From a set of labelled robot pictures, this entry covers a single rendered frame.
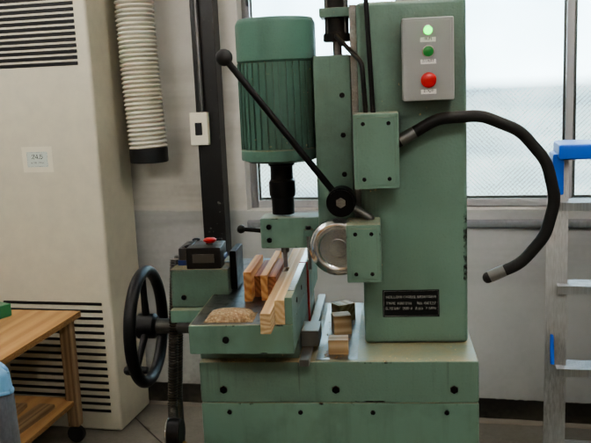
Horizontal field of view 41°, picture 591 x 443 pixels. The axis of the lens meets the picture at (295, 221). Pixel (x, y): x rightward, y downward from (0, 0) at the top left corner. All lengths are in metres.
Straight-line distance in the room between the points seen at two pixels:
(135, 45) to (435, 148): 1.74
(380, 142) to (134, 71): 1.73
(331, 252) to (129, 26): 1.73
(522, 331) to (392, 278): 1.56
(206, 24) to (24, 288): 1.29
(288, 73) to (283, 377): 0.64
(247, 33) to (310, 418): 0.82
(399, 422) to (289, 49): 0.81
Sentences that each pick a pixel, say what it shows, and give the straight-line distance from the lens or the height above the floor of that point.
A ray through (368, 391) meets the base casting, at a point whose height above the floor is 0.74.
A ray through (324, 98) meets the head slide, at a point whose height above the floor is 1.33.
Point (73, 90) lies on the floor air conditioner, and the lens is 3.14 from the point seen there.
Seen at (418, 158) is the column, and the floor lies 1.20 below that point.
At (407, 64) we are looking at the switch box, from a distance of 1.58.
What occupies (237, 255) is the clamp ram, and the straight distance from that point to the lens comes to 1.82.
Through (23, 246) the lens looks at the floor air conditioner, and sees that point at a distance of 3.34.
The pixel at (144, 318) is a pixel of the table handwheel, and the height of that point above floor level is 0.83.
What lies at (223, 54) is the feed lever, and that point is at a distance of 1.63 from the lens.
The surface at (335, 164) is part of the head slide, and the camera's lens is 1.70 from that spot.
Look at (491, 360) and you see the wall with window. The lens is 3.24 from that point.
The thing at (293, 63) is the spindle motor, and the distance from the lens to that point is 1.69.
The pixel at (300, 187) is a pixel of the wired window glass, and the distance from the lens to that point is 3.23.
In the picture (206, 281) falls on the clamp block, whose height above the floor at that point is 0.93.
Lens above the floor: 1.36
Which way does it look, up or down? 10 degrees down
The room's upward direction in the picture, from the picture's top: 2 degrees counter-clockwise
